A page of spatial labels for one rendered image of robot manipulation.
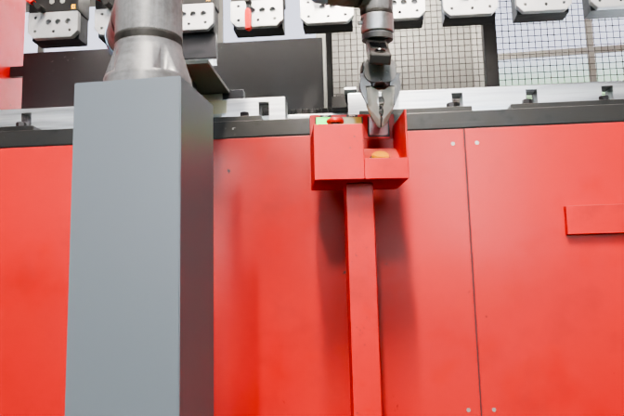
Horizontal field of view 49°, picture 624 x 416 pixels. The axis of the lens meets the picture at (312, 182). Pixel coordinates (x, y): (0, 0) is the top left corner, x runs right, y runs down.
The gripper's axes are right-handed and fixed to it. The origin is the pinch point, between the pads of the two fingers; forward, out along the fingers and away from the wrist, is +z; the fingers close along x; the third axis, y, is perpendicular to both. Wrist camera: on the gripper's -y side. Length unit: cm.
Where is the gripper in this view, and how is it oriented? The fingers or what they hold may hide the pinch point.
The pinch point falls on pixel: (381, 121)
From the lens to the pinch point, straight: 151.5
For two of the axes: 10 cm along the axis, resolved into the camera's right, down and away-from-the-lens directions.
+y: -0.5, 0.7, 10.0
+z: 0.2, 10.0, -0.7
